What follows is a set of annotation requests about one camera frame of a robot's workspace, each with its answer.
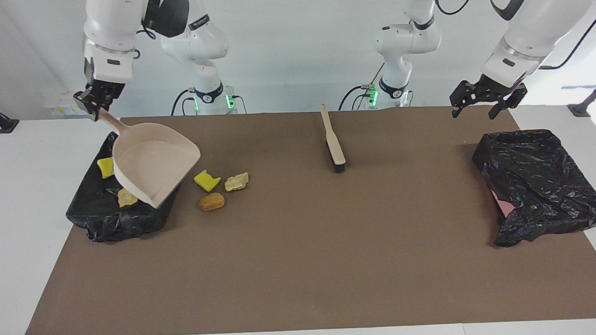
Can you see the right black trash bag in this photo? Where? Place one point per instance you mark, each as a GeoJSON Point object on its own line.
{"type": "Point", "coordinates": [106, 219]}

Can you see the brown table mat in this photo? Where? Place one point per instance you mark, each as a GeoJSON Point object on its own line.
{"type": "Point", "coordinates": [301, 261]}

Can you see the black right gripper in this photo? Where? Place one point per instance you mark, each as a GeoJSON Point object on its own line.
{"type": "Point", "coordinates": [106, 92]}

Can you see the pale toy bread chunk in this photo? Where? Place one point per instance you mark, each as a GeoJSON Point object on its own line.
{"type": "Point", "coordinates": [236, 182]}

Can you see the brown toy bread nugget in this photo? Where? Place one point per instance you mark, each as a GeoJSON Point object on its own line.
{"type": "Point", "coordinates": [211, 202]}

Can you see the beige hand brush black bristles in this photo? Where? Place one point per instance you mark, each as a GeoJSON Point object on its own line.
{"type": "Point", "coordinates": [333, 141]}

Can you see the beige plastic dustpan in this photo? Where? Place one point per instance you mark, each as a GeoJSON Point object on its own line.
{"type": "Point", "coordinates": [149, 167]}

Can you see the striped toy croissant piece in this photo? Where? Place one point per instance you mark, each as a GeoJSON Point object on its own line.
{"type": "Point", "coordinates": [125, 198]}

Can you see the crumpled black bag pink bin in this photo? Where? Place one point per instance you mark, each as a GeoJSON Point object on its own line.
{"type": "Point", "coordinates": [536, 189]}

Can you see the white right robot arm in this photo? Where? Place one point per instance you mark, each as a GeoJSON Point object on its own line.
{"type": "Point", "coordinates": [110, 45]}

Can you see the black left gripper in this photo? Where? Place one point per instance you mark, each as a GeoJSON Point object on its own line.
{"type": "Point", "coordinates": [498, 91]}

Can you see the white wall socket boxes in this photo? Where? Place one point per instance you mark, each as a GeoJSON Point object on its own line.
{"type": "Point", "coordinates": [70, 103]}

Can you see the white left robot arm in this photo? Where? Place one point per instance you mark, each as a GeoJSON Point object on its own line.
{"type": "Point", "coordinates": [536, 30]}

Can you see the yellow sponge piece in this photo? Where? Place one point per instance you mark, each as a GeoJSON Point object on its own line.
{"type": "Point", "coordinates": [206, 181]}
{"type": "Point", "coordinates": [105, 168]}

